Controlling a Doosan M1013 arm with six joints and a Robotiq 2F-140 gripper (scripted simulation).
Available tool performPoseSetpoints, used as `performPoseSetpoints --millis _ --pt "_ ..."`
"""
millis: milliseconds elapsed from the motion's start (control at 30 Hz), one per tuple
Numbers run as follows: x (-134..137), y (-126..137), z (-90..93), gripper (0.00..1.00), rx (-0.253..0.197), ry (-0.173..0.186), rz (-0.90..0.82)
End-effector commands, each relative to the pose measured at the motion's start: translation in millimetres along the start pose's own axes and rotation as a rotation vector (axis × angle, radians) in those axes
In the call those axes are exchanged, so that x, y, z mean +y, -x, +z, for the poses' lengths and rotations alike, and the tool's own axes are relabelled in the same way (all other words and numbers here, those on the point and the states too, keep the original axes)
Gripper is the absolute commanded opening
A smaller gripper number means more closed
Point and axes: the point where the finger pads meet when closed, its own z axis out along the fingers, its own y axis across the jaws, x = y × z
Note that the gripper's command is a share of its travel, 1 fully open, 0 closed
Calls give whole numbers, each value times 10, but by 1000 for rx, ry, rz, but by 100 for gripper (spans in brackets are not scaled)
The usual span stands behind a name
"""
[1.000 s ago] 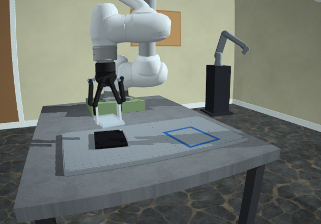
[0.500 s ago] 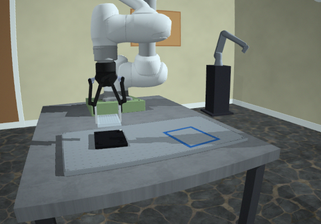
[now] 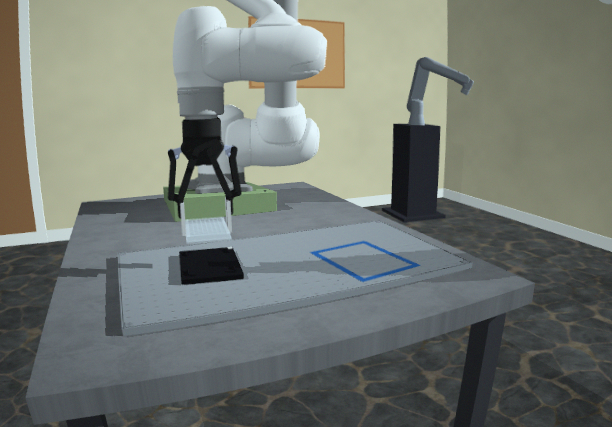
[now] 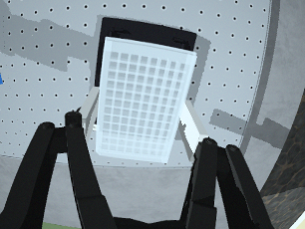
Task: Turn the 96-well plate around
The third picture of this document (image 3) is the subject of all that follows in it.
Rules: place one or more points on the blue tape outline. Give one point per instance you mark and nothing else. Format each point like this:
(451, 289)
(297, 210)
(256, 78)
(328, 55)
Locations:
(357, 276)

